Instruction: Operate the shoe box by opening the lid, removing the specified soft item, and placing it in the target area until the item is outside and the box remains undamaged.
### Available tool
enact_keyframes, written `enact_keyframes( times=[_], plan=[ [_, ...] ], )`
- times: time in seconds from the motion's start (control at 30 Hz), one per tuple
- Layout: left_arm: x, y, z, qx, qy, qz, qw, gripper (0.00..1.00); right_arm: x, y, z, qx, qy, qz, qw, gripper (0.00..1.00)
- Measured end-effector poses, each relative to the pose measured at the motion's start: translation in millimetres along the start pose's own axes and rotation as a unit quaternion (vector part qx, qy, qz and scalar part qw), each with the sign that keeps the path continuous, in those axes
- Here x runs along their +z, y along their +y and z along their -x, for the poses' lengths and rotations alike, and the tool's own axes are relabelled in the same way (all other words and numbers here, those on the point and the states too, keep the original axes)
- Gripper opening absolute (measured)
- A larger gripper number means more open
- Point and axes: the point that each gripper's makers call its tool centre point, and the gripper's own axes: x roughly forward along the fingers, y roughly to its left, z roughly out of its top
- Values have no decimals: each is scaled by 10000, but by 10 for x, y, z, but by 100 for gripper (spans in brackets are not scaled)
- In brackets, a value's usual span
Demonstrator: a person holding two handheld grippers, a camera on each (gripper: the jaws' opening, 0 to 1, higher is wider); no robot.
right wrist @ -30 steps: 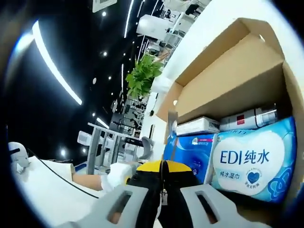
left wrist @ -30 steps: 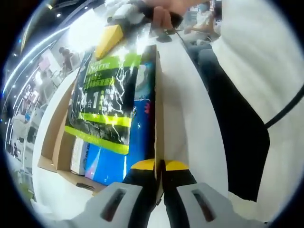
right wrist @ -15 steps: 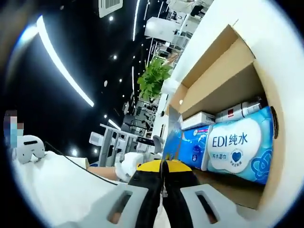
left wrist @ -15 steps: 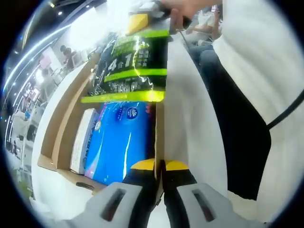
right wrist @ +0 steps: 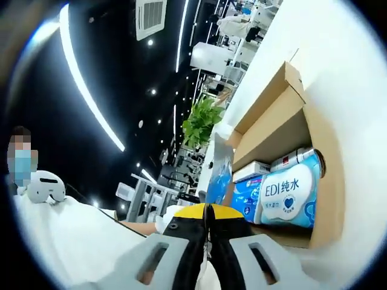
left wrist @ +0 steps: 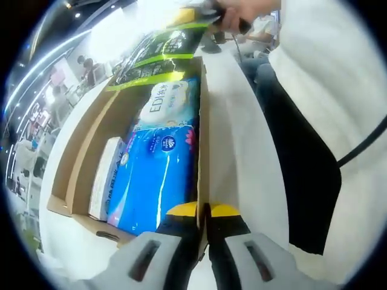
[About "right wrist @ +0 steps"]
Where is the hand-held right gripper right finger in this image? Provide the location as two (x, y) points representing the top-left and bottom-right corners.
(210, 204), (306, 290)

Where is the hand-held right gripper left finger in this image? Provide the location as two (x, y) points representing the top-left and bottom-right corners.
(87, 204), (211, 290)

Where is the blue tissue pack soft item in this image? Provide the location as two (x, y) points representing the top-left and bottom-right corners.
(207, 132), (267, 225)

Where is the wet wipes pack soft item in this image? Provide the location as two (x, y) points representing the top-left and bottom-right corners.
(258, 163), (322, 227)

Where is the white medicine box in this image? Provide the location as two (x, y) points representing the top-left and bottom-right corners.
(233, 159), (272, 182)

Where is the white spray can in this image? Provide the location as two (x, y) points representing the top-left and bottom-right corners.
(270, 147), (322, 172)

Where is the brown cardboard shoe box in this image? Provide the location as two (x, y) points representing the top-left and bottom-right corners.
(226, 60), (345, 250)

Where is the person in white shirt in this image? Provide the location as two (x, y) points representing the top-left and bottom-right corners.
(11, 193), (152, 288)

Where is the green potted plant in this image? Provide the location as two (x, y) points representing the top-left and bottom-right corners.
(182, 98), (233, 150)

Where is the white chest-worn device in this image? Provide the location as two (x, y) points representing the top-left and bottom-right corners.
(27, 170), (67, 205)

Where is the ceiling light strip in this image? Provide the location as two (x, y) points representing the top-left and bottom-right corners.
(59, 4), (126, 152)
(175, 0), (190, 73)

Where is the white pillar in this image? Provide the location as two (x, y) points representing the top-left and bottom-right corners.
(190, 42), (227, 72)

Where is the ceiling air conditioner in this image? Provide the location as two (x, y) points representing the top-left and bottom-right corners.
(135, 0), (166, 42)

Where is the white desk frame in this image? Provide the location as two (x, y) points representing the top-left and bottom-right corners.
(116, 173), (170, 223)

